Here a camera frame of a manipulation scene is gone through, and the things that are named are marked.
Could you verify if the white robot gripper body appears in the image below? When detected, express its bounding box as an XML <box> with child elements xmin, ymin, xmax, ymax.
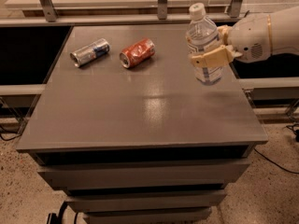
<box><xmin>227</xmin><ymin>14</ymin><xmax>271</xmax><ymax>63</ymax></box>

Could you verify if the grey drawer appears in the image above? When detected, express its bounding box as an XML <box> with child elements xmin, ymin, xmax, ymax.
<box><xmin>83</xmin><ymin>207</ymin><xmax>211</xmax><ymax>224</ymax></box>
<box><xmin>66</xmin><ymin>189</ymin><xmax>226</xmax><ymax>213</ymax></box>
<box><xmin>38</xmin><ymin>159</ymin><xmax>249</xmax><ymax>190</ymax></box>

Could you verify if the silver blue energy drink can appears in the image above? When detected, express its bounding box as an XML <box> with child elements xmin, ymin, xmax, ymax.
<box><xmin>70</xmin><ymin>38</ymin><xmax>110</xmax><ymax>67</ymax></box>

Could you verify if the black floor cable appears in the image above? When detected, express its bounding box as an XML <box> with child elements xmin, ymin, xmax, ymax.
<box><xmin>253</xmin><ymin>123</ymin><xmax>299</xmax><ymax>175</ymax></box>
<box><xmin>0</xmin><ymin>98</ymin><xmax>24</xmax><ymax>142</ymax></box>

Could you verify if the black floor cable right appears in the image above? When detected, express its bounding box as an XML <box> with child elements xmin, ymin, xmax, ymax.
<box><xmin>253</xmin><ymin>123</ymin><xmax>299</xmax><ymax>175</ymax></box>

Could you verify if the black floor cable left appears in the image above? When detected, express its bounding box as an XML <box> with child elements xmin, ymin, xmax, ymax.
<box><xmin>0</xmin><ymin>98</ymin><xmax>24</xmax><ymax>142</ymax></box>

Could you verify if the crushed orange soda can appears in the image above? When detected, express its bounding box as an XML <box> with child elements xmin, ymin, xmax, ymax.
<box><xmin>120</xmin><ymin>38</ymin><xmax>155</xmax><ymax>68</ymax></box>

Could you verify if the clear blue plastic water bottle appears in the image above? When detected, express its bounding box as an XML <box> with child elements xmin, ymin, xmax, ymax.
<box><xmin>185</xmin><ymin>3</ymin><xmax>222</xmax><ymax>85</ymax></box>

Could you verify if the top grey drawer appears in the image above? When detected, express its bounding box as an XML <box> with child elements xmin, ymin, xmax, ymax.
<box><xmin>38</xmin><ymin>159</ymin><xmax>249</xmax><ymax>190</ymax></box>

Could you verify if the black cable at cabinet base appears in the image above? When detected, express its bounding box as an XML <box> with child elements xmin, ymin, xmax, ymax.
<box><xmin>46</xmin><ymin>201</ymin><xmax>79</xmax><ymax>224</ymax></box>

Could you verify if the grey drawer cabinet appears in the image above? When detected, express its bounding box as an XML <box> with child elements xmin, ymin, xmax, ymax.
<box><xmin>15</xmin><ymin>22</ymin><xmax>269</xmax><ymax>224</ymax></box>

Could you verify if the bottom grey drawer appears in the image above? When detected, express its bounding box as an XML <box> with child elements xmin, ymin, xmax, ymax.
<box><xmin>83</xmin><ymin>207</ymin><xmax>211</xmax><ymax>224</ymax></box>

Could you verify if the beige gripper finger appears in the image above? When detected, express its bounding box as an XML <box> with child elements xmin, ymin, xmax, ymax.
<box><xmin>217</xmin><ymin>25</ymin><xmax>232</xmax><ymax>45</ymax></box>
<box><xmin>189</xmin><ymin>45</ymin><xmax>242</xmax><ymax>68</ymax></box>

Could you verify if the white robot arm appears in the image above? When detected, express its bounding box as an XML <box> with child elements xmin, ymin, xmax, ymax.
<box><xmin>190</xmin><ymin>7</ymin><xmax>299</xmax><ymax>68</ymax></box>

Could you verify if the middle grey drawer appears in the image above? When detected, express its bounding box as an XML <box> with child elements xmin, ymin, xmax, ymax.
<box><xmin>66</xmin><ymin>189</ymin><xmax>226</xmax><ymax>213</ymax></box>

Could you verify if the metal railing frame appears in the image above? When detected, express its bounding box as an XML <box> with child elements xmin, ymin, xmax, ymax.
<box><xmin>0</xmin><ymin>0</ymin><xmax>299</xmax><ymax>28</ymax></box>

